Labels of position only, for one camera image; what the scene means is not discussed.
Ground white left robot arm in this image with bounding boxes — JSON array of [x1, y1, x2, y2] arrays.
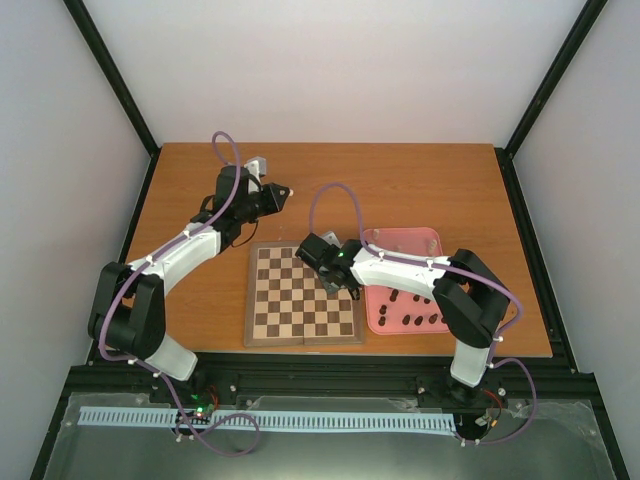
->
[[88, 161, 293, 403]]

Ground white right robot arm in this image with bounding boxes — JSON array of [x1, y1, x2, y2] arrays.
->
[[295, 233, 524, 388]]

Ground wooden chessboard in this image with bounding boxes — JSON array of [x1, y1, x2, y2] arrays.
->
[[244, 242, 364, 347]]

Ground pink plastic tray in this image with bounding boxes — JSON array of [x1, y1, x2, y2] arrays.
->
[[363, 227, 449, 335]]

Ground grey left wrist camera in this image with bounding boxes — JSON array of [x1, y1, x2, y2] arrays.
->
[[244, 157, 267, 178]]

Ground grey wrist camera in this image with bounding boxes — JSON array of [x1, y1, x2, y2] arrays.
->
[[244, 157, 267, 178], [321, 231, 341, 247]]

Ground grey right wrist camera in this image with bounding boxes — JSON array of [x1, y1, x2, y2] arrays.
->
[[321, 231, 341, 247]]

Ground right black frame post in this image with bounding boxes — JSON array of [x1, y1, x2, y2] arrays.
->
[[502, 0, 610, 156]]

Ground black frame post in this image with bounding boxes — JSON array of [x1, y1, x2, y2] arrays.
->
[[62, 0, 164, 159], [502, 0, 610, 156]]

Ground light blue cable duct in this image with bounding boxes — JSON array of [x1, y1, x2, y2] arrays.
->
[[77, 406, 456, 436]]

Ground black aluminium frame rail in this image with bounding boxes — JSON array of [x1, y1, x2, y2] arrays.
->
[[64, 349, 599, 401]]

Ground left black frame post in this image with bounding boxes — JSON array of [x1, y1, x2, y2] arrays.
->
[[62, 0, 164, 159]]

